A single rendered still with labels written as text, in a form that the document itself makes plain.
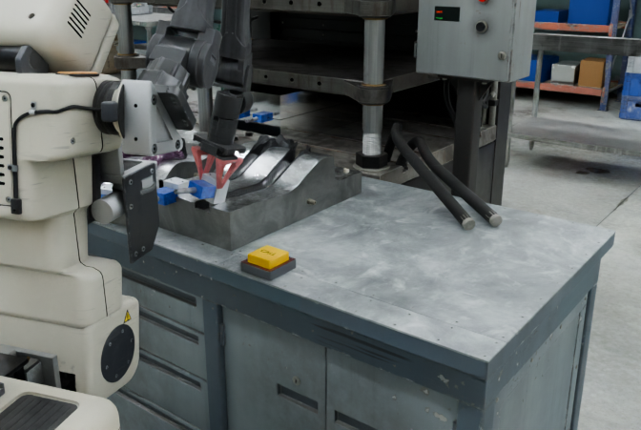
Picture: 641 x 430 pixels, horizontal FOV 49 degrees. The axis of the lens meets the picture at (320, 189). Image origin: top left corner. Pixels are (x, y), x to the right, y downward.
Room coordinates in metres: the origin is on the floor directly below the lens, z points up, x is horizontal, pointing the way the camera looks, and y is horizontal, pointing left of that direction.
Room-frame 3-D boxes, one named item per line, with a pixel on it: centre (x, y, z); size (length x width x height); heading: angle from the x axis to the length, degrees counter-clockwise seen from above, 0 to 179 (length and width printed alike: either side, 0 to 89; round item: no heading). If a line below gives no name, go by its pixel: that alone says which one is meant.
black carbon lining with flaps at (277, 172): (1.66, 0.16, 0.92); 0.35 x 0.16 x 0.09; 143
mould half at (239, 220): (1.67, 0.14, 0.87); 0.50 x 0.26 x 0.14; 143
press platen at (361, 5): (2.72, 0.07, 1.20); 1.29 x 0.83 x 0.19; 53
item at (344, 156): (2.73, 0.08, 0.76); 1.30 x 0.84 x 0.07; 53
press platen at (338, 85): (2.72, 0.07, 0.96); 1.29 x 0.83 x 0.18; 53
